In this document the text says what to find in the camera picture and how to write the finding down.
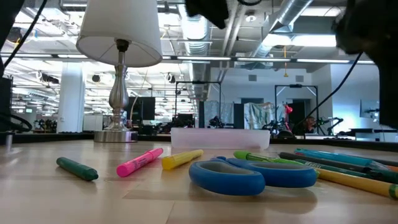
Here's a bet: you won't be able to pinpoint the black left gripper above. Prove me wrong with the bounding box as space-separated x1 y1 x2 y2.
185 0 230 30

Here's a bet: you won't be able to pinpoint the clear box with pink lid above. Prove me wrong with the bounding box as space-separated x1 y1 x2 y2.
170 127 271 151

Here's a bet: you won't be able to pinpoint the light green pen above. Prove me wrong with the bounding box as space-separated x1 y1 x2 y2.
233 150 321 178

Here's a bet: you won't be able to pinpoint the yellow highlighter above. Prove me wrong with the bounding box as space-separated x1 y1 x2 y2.
161 149 205 170

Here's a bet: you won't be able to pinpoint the pink highlighter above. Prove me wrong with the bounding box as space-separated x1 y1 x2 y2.
116 147 164 178

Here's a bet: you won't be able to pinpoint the dark grey marker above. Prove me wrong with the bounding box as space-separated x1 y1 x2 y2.
279 152 374 174

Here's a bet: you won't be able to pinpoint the blue handled scissors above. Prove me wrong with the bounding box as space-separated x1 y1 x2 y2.
188 156 318 197

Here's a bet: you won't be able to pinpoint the teal pen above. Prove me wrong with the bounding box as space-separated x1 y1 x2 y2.
294 148 389 171

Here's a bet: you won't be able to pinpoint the green crayon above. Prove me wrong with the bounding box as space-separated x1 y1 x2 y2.
55 157 100 182

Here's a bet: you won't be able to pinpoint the dark green marker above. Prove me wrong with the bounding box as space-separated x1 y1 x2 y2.
294 159 398 184

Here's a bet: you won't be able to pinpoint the yellow pencil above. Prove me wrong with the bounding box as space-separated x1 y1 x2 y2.
313 167 398 200

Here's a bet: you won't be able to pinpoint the black pen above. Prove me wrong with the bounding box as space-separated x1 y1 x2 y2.
374 157 398 167

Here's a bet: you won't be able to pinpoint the white shade silver table lamp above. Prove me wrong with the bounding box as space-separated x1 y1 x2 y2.
75 0 164 144

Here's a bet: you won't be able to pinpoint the pale draped sheet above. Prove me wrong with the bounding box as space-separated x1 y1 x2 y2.
204 100 234 128
243 101 279 130

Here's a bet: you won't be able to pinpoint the black monitor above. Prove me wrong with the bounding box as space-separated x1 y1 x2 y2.
126 96 156 121

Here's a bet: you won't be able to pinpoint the person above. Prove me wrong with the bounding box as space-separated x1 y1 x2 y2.
303 116 317 133

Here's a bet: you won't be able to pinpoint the white cabinet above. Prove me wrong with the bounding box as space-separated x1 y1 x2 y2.
82 114 104 132

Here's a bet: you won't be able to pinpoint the white pillar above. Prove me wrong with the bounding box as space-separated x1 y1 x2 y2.
57 62 86 134

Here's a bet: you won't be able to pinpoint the silver ventilation duct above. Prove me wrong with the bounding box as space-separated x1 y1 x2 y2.
177 0 213 100
251 0 313 58

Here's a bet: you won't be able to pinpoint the yellow hanging cord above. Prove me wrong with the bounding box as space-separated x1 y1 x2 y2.
282 46 289 78

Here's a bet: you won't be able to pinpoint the long black arm cable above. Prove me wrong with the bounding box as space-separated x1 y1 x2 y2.
294 52 364 131

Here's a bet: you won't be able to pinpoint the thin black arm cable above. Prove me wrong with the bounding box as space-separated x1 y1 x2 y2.
2 0 48 68

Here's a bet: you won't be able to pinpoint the pale wall monitor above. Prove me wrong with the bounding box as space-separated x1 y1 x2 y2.
359 99 380 119

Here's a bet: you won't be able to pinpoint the black aluminium table frame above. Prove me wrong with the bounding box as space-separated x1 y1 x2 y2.
0 132 398 153

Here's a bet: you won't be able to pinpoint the thick black looped cable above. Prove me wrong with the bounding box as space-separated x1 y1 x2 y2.
0 112 33 133

